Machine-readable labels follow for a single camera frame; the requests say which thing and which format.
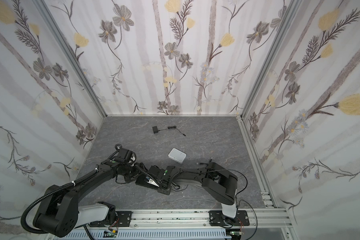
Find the black network switch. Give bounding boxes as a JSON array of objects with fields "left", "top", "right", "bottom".
[{"left": 135, "top": 175, "right": 158, "bottom": 190}]

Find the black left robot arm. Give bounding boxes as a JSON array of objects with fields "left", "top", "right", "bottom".
[{"left": 20, "top": 145, "right": 147, "bottom": 237}]

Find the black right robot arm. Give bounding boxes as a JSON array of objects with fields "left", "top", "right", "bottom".
[{"left": 145, "top": 162, "right": 238, "bottom": 227}]

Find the far black power adapter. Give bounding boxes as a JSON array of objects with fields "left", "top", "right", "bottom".
[{"left": 152, "top": 126, "right": 186, "bottom": 137}]

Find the white network switch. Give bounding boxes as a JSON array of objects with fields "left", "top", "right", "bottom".
[{"left": 168, "top": 148, "right": 187, "bottom": 164}]

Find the white slotted cable duct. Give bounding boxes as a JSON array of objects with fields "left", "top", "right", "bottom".
[{"left": 53, "top": 229, "right": 229, "bottom": 240}]

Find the aluminium mounting rail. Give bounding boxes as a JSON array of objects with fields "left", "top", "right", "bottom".
[{"left": 46, "top": 208, "right": 292, "bottom": 230}]

